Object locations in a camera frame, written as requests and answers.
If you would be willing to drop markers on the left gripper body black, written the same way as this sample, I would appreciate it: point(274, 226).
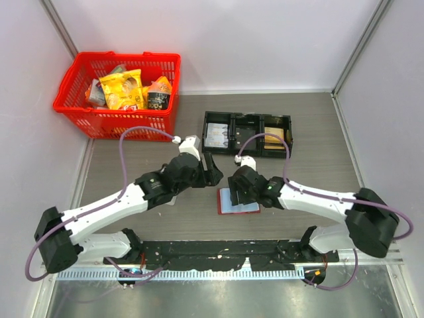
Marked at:
point(198, 181)

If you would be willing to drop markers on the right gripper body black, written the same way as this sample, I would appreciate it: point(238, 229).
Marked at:
point(246, 197)

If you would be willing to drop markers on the red leather card holder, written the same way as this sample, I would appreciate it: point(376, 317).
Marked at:
point(225, 207)

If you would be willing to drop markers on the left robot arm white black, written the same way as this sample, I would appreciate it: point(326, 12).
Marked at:
point(63, 238)

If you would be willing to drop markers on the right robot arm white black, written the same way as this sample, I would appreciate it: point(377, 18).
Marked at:
point(362, 219)

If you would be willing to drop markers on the silver VIP cards stack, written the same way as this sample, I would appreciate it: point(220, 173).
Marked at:
point(217, 135)

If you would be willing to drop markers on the black three-compartment card tray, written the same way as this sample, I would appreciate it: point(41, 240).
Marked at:
point(262, 135)

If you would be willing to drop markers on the black VIP cards stack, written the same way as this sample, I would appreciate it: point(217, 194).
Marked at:
point(242, 134)

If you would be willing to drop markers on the gold VIP cards stack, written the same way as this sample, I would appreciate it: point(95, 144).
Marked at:
point(272, 140)

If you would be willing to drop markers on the white plastic bottle black cap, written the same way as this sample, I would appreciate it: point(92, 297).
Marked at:
point(172, 201)

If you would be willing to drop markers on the black instant noodle cup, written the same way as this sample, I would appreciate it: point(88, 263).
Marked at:
point(158, 100)

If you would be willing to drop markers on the orange snack bag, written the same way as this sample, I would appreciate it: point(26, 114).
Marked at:
point(162, 84)

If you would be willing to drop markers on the yellow snack bag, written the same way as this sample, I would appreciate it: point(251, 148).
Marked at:
point(123, 91)

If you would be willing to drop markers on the blue and white small box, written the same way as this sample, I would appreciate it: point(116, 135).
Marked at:
point(94, 94)

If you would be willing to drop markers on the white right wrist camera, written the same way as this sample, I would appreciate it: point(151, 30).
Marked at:
point(245, 161)

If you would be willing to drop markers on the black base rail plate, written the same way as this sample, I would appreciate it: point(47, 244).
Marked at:
point(222, 255)

